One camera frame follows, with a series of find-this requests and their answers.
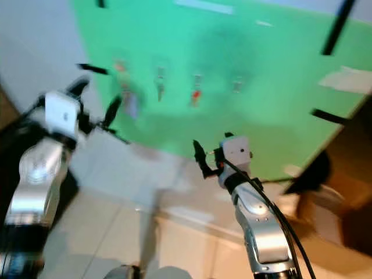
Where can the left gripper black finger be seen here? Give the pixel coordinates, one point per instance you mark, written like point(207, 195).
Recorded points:
point(78, 86)
point(112, 111)

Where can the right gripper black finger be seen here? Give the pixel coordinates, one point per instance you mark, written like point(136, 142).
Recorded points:
point(203, 157)
point(228, 135)

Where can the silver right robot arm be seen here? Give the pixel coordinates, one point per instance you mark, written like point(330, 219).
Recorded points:
point(258, 226)

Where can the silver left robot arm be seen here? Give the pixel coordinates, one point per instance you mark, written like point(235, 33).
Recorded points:
point(38, 168)

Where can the keys with purple tag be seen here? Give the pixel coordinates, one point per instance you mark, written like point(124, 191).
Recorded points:
point(125, 86)

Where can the short black tape strip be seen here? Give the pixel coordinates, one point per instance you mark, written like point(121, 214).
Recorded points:
point(93, 68)
point(327, 117)

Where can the key with red tag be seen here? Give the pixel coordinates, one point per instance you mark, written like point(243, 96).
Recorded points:
point(196, 93)

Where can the dark silver key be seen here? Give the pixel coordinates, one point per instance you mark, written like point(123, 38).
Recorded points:
point(160, 84)

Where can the small black tape strip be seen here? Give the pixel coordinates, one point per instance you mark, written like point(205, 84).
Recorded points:
point(102, 3)

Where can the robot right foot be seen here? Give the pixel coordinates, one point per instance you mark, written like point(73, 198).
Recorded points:
point(165, 273)

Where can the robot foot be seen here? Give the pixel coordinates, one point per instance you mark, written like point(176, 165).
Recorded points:
point(165, 273)
point(122, 272)

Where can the brown wooden furniture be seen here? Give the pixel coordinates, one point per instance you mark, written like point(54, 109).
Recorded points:
point(343, 192)

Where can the white tape strip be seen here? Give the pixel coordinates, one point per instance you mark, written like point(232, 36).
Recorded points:
point(203, 6)

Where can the white paper patch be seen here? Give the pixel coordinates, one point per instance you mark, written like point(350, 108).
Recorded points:
point(349, 80)

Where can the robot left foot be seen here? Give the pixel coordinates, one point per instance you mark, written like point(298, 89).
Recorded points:
point(122, 272)

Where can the long black tape strip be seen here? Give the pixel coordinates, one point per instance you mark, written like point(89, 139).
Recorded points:
point(338, 28)

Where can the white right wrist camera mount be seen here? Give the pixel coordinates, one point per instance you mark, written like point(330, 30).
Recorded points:
point(237, 152)

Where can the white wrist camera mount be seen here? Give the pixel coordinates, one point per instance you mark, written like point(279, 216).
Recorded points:
point(61, 111)
point(237, 152)

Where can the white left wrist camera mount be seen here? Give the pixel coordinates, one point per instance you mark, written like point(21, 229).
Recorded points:
point(61, 111)

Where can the silver wall hook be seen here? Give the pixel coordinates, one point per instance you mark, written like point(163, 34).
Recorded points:
point(237, 85)

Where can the green wall board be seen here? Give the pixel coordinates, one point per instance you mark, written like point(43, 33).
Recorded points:
point(238, 52)

